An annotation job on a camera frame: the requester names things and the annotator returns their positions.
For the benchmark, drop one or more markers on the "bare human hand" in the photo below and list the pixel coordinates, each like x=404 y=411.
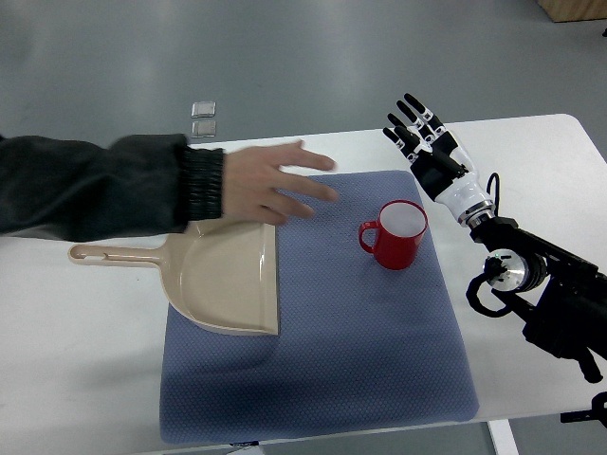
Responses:
x=256 y=188

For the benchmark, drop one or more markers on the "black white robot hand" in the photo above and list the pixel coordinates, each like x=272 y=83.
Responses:
x=440 y=164

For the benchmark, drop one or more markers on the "red cup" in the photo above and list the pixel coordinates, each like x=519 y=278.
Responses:
x=395 y=236

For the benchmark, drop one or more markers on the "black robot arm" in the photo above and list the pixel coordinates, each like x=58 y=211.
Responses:
x=560 y=297

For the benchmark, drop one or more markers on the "dark grey sleeved forearm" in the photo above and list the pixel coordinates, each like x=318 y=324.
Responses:
x=77 y=191

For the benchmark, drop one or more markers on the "beige plastic dustpan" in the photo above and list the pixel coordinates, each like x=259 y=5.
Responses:
x=219 y=274

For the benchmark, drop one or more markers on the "upper metal floor plate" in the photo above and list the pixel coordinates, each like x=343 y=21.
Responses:
x=203 y=109

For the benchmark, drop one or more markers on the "blue textured mat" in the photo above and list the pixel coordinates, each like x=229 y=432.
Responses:
x=361 y=346

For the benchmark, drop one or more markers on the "wooden box corner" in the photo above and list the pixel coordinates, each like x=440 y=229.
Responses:
x=562 y=11

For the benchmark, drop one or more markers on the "white table leg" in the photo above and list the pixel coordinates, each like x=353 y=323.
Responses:
x=502 y=437

